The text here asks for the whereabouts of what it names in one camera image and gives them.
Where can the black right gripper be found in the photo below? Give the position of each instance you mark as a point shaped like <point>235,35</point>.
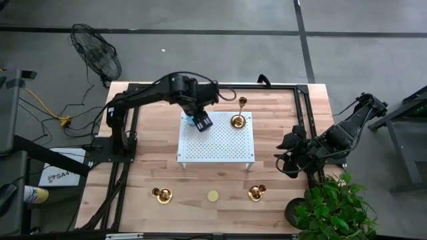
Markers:
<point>305,151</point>

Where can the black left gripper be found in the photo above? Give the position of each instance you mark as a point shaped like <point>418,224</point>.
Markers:
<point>200,116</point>

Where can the purple tealight candle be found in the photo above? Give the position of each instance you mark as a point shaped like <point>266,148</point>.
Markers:
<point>189,120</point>

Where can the tall gold candlestick holder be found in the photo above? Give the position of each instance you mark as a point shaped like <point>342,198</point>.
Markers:
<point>238,121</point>

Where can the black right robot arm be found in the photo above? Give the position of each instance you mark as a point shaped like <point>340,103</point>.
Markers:
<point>343,133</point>

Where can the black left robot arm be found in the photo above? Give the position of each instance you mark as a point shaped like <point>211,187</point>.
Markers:
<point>140,96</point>

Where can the yellow tealight candle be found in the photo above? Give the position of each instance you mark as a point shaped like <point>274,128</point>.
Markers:
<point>213,196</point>

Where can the white perforated metal rack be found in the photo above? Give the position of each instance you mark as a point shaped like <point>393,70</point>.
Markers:
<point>220,143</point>

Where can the black plant pot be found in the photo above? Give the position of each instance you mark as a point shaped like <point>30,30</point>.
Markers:
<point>290,210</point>

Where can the green leafy plant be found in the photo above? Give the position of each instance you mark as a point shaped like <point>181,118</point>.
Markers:
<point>333,210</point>

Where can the gray metal stand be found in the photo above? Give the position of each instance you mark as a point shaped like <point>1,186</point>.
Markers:
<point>405,146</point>

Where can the black floor fan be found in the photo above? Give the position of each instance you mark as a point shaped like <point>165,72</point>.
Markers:
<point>96,55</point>

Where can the white cardboard box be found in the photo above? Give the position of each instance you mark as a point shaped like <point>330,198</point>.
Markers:
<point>63,176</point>

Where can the black diagonal beam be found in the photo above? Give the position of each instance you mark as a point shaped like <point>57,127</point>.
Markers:
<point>50,156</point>

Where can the white yellow can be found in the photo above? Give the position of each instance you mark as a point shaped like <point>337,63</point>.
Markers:
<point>36,195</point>

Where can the gray metal cabinet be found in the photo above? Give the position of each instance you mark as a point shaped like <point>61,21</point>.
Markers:
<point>8,110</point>

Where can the dark gray cabinet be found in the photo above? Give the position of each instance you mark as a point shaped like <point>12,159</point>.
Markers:
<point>13,170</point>

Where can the black handheld device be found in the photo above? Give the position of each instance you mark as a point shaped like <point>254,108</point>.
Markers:
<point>7,196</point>

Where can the black aluminium frame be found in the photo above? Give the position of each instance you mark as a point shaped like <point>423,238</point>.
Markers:
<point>267,86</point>

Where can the silver metal bracket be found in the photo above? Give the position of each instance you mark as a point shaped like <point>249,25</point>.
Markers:
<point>123,236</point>

